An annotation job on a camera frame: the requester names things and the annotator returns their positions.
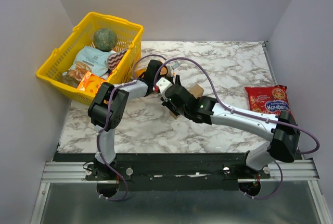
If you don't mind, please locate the brown cardboard express box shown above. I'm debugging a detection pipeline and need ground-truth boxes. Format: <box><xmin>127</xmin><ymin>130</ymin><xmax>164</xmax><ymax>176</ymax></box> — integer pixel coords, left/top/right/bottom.
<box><xmin>169</xmin><ymin>84</ymin><xmax>204</xmax><ymax>119</ymax></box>

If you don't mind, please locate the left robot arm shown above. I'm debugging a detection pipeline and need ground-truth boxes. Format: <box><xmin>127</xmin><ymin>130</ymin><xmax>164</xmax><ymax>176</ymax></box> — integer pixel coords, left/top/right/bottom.
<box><xmin>88</xmin><ymin>60</ymin><xmax>179</xmax><ymax>180</ymax></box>

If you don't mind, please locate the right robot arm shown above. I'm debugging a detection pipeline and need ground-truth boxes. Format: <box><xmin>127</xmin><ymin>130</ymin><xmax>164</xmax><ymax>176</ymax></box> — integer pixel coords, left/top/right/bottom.
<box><xmin>157</xmin><ymin>80</ymin><xmax>300</xmax><ymax>178</ymax></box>

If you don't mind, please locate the orange mango candy bag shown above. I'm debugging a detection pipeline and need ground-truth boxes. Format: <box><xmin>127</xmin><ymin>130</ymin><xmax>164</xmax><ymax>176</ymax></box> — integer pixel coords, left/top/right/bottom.
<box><xmin>135</xmin><ymin>67</ymin><xmax>168</xmax><ymax>77</ymax></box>

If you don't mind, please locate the striped wavy pouch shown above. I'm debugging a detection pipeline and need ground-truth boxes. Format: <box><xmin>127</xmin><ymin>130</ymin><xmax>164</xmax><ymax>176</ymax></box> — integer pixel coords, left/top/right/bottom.
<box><xmin>107</xmin><ymin>48</ymin><xmax>128</xmax><ymax>71</ymax></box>

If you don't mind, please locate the yellow plastic basket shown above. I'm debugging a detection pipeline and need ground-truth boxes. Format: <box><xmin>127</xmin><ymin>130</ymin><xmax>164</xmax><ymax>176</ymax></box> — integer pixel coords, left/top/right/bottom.
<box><xmin>36</xmin><ymin>12</ymin><xmax>144</xmax><ymax>105</ymax></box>

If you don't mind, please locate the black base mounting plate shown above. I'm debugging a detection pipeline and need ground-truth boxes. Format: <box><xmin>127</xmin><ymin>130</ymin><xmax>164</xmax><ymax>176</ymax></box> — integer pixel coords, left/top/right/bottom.
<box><xmin>53</xmin><ymin>152</ymin><xmax>305</xmax><ymax>192</ymax></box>

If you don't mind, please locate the green round melon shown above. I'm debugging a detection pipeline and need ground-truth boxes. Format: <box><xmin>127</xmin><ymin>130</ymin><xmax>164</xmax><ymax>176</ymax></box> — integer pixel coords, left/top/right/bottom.
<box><xmin>93</xmin><ymin>28</ymin><xmax>118</xmax><ymax>52</ymax></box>

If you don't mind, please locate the orange cheese snack pack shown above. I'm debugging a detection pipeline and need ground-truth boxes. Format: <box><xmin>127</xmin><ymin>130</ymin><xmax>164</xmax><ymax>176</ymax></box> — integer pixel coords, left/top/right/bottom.
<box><xmin>78</xmin><ymin>71</ymin><xmax>106</xmax><ymax>95</ymax></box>

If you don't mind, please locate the light blue snack bag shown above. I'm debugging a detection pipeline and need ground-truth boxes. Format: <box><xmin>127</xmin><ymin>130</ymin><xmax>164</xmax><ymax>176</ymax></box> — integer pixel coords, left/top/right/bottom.
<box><xmin>62</xmin><ymin>46</ymin><xmax>114</xmax><ymax>81</ymax></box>

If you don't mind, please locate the red candy bag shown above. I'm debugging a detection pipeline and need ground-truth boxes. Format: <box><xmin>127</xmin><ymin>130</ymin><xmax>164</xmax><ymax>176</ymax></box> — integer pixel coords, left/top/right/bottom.
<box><xmin>245</xmin><ymin>85</ymin><xmax>291</xmax><ymax>115</ymax></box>

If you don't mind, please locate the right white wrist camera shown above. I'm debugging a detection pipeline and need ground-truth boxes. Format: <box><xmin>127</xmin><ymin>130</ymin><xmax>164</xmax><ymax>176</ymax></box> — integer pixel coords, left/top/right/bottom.
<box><xmin>153</xmin><ymin>78</ymin><xmax>173</xmax><ymax>96</ymax></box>

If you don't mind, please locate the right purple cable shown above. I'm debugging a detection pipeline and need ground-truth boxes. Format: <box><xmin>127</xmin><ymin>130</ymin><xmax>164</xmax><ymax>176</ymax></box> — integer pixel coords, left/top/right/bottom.
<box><xmin>152</xmin><ymin>57</ymin><xmax>321</xmax><ymax>200</ymax></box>

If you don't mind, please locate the purple cable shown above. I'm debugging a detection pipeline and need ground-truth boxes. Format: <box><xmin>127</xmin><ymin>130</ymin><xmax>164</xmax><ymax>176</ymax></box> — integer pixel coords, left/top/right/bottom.
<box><xmin>96</xmin><ymin>54</ymin><xmax>167</xmax><ymax>202</ymax></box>
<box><xmin>152</xmin><ymin>57</ymin><xmax>321</xmax><ymax>200</ymax></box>

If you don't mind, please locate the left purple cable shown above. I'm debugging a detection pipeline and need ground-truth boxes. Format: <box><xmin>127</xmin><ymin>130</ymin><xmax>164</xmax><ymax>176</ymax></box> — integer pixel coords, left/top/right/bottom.
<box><xmin>96</xmin><ymin>54</ymin><xmax>167</xmax><ymax>202</ymax></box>

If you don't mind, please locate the aluminium rail frame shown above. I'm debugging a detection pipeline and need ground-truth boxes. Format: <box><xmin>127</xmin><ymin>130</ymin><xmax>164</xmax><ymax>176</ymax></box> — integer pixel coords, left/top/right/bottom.
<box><xmin>31</xmin><ymin>159</ymin><xmax>331</xmax><ymax>223</ymax></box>

